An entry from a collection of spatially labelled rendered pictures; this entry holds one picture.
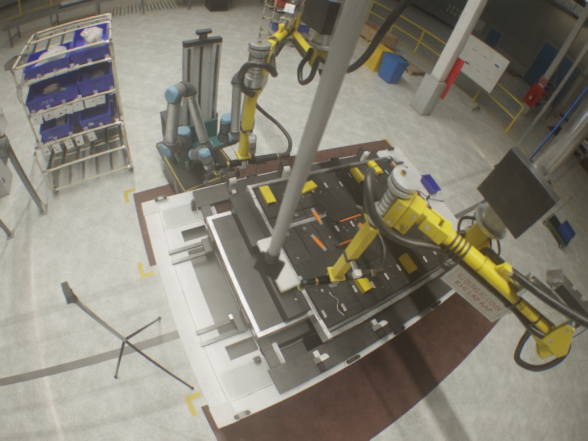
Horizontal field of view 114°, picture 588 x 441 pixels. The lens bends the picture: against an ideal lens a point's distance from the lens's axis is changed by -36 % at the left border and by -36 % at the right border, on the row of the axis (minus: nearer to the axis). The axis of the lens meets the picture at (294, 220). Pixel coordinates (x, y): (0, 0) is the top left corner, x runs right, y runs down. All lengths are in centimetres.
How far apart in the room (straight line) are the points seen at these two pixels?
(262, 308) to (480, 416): 294
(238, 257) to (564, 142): 179
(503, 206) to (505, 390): 344
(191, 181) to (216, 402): 223
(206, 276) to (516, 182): 187
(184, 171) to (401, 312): 256
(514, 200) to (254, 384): 162
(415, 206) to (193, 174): 264
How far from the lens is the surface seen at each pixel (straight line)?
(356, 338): 203
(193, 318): 193
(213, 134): 311
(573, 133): 101
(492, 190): 103
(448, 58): 659
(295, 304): 173
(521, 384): 457
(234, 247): 196
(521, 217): 102
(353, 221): 230
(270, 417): 271
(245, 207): 201
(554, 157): 103
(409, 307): 232
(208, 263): 214
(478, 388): 388
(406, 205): 99
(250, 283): 185
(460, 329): 383
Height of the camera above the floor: 268
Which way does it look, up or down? 52 degrees down
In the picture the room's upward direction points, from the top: 21 degrees clockwise
